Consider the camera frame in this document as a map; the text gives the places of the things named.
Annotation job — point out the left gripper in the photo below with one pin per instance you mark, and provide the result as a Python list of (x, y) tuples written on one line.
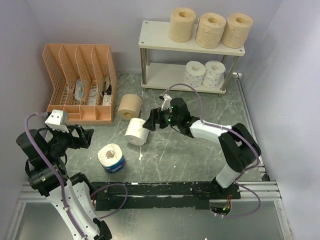
[(77, 142)]

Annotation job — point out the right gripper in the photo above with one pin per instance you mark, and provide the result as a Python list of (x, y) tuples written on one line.
[(155, 114)]

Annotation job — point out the plain white paper roll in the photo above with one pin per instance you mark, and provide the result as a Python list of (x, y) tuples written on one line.
[(135, 133)]

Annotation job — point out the white roll red dots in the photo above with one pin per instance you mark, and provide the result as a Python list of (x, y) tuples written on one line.
[(194, 74)]

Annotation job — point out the brown roll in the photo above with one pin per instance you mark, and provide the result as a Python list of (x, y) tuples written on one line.
[(182, 22), (236, 31), (210, 30), (130, 107)]

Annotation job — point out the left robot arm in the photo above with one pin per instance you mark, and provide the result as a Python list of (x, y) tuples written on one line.
[(47, 174)]

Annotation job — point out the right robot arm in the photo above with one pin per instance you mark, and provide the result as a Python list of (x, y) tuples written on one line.
[(173, 145)]

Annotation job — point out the white two-tier shelf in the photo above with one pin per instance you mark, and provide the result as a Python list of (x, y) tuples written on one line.
[(163, 60)]

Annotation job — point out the white paper packet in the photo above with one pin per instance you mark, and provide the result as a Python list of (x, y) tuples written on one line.
[(92, 96)]

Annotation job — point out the white roll blue wrapper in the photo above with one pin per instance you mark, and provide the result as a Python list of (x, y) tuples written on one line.
[(111, 158)]

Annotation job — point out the white staples box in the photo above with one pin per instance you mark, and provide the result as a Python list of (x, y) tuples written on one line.
[(106, 100)]

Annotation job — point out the blue correction tape pack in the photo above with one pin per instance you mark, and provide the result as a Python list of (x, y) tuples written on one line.
[(78, 90)]

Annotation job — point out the black white brush tools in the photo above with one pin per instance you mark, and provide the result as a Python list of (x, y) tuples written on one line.
[(106, 87)]

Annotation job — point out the orange plastic desk organizer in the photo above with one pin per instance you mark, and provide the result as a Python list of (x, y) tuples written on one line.
[(84, 81)]

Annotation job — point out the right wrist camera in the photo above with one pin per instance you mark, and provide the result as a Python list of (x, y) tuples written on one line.
[(166, 102)]

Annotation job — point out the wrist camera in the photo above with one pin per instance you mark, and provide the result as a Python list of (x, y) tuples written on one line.
[(57, 121), (166, 102)]

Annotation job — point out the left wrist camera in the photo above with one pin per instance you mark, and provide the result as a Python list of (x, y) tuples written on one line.
[(57, 121)]

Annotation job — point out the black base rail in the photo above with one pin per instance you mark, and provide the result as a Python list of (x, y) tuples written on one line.
[(172, 194)]

